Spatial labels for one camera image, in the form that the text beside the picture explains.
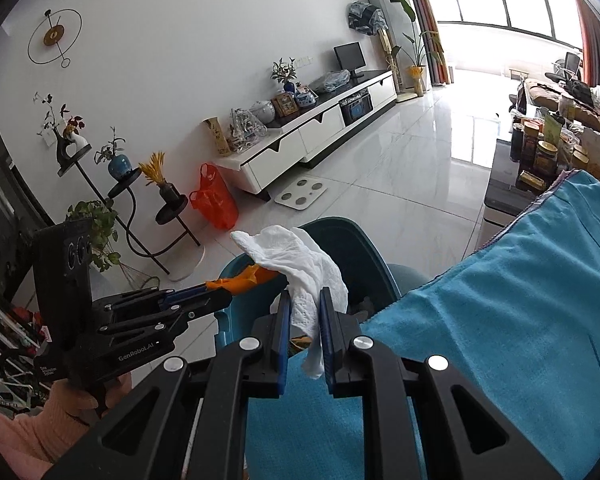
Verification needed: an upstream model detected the white standing air conditioner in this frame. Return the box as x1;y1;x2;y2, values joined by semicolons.
367;0;420;86

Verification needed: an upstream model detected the blue floral tablecloth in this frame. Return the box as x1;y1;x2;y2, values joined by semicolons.
362;171;600;479

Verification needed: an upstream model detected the teal chair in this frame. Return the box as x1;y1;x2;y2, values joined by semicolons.
214;217;429;349

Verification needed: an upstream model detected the black plant stand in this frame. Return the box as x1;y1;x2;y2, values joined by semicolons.
32;91;207;283

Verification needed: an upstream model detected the white bathroom scale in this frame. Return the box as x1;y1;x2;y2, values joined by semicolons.
274;177;328;211

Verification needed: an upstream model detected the small black monitor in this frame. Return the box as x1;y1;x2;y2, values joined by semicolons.
334;42;366;79

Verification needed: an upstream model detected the orange peel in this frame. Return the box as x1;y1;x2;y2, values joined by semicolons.
204;264;279;296

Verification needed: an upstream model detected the left orange grey curtain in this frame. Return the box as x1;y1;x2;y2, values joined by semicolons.
413;0;451;86

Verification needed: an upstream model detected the person's left hand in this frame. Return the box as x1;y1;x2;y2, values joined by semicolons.
48;373;132;416

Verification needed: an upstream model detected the tall green potted plant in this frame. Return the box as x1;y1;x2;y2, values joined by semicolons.
391;0;444;96

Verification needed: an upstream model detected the orange plastic bag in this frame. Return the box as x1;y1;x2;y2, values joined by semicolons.
188;162;238;231

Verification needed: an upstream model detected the white tissue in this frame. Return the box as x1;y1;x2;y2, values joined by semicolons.
230;224;349;379

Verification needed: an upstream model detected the cluttered coffee table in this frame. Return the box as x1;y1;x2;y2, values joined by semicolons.
481;77;600;240

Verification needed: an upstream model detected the large window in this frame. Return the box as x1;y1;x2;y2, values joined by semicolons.
429;0;582;50

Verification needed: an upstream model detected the white black tv cabinet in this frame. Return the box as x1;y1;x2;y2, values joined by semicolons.
214;70;396;200

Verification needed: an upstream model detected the pink sleeved left forearm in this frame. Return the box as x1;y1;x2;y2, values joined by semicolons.
0;397;90;479

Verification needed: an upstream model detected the round wall clock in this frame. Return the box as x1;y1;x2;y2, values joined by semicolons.
27;8;83;70

